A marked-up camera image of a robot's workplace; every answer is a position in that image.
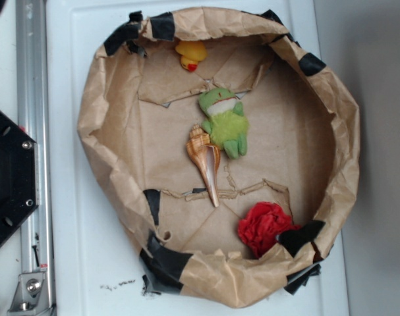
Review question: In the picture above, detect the green plush frog toy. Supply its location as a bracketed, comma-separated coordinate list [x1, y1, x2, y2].
[198, 88, 249, 159]

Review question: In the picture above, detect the white plastic tray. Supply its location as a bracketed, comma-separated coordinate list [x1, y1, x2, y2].
[46, 1, 349, 315]

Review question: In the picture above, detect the yellow rubber duck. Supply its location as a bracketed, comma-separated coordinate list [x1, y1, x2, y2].
[175, 41, 208, 72]

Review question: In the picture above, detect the brown paper lined bin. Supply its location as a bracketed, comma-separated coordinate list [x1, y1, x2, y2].
[78, 7, 360, 308]

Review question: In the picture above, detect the silver aluminium extrusion rail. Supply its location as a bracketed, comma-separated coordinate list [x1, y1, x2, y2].
[14, 0, 57, 316]

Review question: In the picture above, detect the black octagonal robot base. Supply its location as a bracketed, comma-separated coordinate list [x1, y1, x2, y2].
[0, 111, 38, 248]

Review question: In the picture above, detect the red crumpled tissue paper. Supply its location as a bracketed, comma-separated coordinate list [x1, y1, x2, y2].
[237, 201, 301, 259]

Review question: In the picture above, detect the tan spiral conch shell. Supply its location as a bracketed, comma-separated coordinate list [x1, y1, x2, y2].
[186, 124, 220, 207]

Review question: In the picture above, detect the silver corner bracket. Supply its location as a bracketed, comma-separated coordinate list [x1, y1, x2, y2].
[7, 272, 50, 315]

